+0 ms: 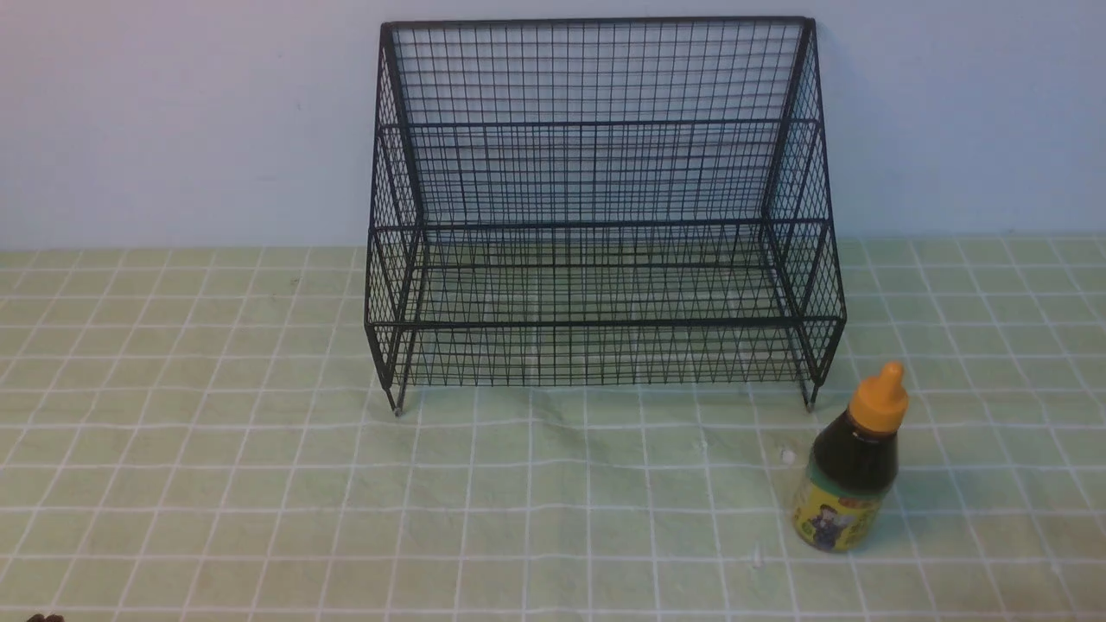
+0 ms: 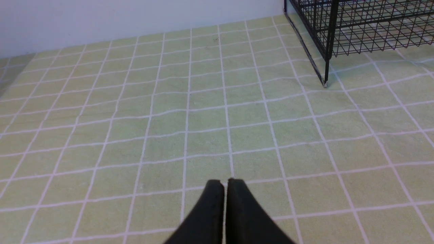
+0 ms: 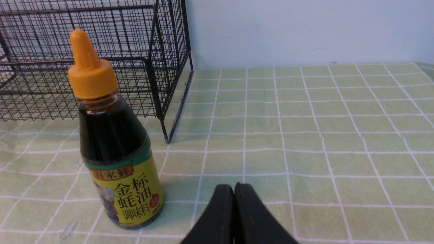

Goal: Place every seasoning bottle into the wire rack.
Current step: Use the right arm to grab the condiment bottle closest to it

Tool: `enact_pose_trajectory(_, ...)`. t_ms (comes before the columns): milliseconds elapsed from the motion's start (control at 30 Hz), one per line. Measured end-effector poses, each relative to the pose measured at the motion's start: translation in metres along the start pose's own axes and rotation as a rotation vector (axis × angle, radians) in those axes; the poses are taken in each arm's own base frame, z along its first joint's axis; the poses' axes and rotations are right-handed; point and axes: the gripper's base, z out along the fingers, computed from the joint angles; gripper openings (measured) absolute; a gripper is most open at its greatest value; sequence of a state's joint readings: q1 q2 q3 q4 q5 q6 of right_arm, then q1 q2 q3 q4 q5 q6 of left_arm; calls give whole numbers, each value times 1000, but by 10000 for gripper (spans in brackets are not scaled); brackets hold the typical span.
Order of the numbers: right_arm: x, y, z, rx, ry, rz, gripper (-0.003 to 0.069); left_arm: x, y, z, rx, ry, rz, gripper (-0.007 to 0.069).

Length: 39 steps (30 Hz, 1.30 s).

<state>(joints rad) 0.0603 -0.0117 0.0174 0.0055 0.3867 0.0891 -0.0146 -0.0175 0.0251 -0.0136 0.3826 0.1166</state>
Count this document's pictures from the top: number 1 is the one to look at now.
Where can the black wire mesh shelf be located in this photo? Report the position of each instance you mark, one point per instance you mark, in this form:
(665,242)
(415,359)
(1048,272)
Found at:
(601,201)

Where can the green checkered tablecloth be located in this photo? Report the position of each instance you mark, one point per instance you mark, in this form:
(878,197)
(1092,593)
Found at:
(198,436)

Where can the dark sauce bottle orange cap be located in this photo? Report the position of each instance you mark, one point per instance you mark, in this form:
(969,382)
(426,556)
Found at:
(852,465)

